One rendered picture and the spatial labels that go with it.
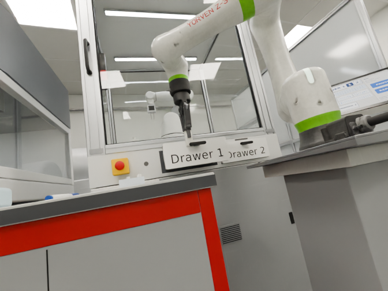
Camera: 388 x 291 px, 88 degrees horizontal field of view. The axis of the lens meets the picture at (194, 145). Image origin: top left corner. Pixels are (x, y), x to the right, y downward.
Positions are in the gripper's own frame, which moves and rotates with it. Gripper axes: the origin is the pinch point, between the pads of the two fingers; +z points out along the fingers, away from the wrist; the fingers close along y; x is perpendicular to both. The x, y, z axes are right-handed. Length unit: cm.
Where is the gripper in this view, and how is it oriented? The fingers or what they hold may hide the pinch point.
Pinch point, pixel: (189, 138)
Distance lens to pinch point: 86.9
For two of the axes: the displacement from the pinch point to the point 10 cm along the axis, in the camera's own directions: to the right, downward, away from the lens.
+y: 2.4, -2.2, -9.5
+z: 1.7, 9.7, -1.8
